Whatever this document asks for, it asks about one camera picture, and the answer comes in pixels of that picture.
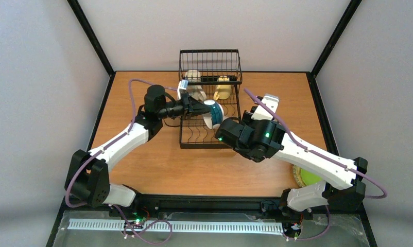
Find dark teal spotted bowl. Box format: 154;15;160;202
202;99;225;129

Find white floral mug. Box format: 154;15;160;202
183;70;207;101

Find yellow mug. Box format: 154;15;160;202
213;76;233;101

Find black wire dish rack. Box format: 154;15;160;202
178;49;243;149

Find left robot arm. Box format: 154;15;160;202
64;85;211;208

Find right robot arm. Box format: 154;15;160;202
215;108;367;211

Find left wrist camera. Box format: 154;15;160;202
177;79;190;100

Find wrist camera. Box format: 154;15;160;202
251;94;280;120
177;79;190;100

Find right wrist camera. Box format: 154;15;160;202
251;94;280;120

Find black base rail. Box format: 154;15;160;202
61;192;366;219

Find white slotted cable duct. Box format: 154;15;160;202
67;219;283;235

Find black enclosure frame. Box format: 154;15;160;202
46;0;378;247

